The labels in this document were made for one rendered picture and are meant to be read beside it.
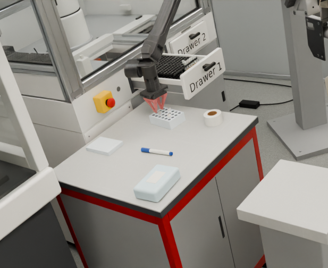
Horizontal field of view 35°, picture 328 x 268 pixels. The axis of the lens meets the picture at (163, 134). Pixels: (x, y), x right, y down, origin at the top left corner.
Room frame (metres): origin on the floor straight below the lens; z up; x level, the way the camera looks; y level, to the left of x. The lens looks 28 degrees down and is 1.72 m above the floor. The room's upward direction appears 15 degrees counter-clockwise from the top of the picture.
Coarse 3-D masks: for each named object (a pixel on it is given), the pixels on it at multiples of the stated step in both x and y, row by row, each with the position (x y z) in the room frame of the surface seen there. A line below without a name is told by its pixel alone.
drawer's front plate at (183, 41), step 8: (200, 24) 2.53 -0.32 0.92; (184, 32) 2.46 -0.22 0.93; (192, 32) 2.48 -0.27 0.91; (200, 32) 2.52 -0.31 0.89; (176, 40) 2.39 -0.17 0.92; (184, 40) 2.43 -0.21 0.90; (192, 40) 2.47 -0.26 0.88; (200, 40) 2.51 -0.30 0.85; (208, 40) 2.56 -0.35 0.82; (176, 48) 2.38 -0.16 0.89; (192, 48) 2.46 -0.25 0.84
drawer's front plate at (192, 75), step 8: (216, 48) 2.13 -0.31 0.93; (208, 56) 2.06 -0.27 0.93; (216, 56) 2.10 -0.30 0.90; (200, 64) 2.02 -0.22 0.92; (216, 64) 2.09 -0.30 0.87; (224, 64) 2.13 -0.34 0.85; (184, 72) 1.96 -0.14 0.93; (192, 72) 1.97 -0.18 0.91; (200, 72) 2.01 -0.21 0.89; (208, 72) 2.05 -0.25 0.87; (216, 72) 2.08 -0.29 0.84; (184, 80) 1.93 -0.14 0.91; (192, 80) 1.97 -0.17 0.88; (200, 80) 2.00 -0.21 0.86; (208, 80) 2.04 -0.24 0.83; (184, 88) 1.93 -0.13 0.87; (192, 88) 1.96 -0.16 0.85; (200, 88) 1.99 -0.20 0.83; (184, 96) 1.94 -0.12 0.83; (192, 96) 1.95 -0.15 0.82
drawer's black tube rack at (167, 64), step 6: (162, 60) 2.24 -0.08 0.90; (168, 60) 2.22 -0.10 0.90; (174, 60) 2.20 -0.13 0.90; (180, 60) 2.19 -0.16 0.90; (186, 60) 2.16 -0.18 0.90; (156, 66) 2.19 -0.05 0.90; (162, 66) 2.16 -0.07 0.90; (168, 66) 2.15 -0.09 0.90; (174, 66) 2.12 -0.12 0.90; (180, 66) 2.10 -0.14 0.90; (162, 72) 2.09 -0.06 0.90; (168, 72) 2.07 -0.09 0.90; (180, 72) 2.12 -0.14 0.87; (168, 78) 2.08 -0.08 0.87; (174, 78) 2.06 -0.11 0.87
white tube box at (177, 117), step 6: (156, 114) 1.92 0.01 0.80; (162, 114) 1.91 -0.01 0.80; (174, 114) 1.88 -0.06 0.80; (180, 114) 1.86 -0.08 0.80; (150, 120) 1.92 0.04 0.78; (156, 120) 1.89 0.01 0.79; (162, 120) 1.86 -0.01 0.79; (168, 120) 1.84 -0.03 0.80; (174, 120) 1.84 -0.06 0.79; (180, 120) 1.86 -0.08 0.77; (162, 126) 1.87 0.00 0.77; (168, 126) 1.84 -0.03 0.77; (174, 126) 1.84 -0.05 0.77
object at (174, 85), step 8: (184, 56) 2.24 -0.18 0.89; (200, 56) 2.18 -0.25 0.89; (136, 80) 2.14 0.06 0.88; (160, 80) 2.04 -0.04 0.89; (168, 80) 2.01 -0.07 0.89; (176, 80) 1.98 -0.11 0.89; (136, 88) 2.15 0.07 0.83; (144, 88) 2.11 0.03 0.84; (168, 88) 2.02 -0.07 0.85; (176, 88) 1.98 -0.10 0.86
